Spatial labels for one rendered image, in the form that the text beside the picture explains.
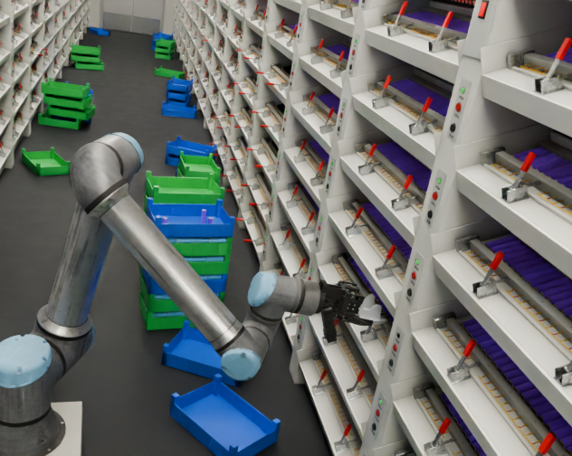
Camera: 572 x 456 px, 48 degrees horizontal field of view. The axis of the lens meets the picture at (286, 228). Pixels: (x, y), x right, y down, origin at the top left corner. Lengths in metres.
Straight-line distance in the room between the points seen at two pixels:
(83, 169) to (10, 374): 0.57
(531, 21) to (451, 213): 0.40
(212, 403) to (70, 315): 0.64
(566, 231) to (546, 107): 0.20
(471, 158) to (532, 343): 0.40
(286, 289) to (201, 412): 0.73
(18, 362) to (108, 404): 0.52
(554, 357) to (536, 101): 0.42
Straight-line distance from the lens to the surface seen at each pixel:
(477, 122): 1.33
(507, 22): 1.31
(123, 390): 2.27
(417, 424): 1.52
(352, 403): 1.86
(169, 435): 2.10
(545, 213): 1.15
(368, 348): 1.74
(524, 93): 1.18
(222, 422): 2.16
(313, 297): 1.61
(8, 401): 1.81
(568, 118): 1.08
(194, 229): 2.40
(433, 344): 1.44
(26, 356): 1.79
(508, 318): 1.20
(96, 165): 1.50
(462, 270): 1.34
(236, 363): 1.52
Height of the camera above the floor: 1.39
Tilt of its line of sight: 22 degrees down
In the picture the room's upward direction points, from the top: 10 degrees clockwise
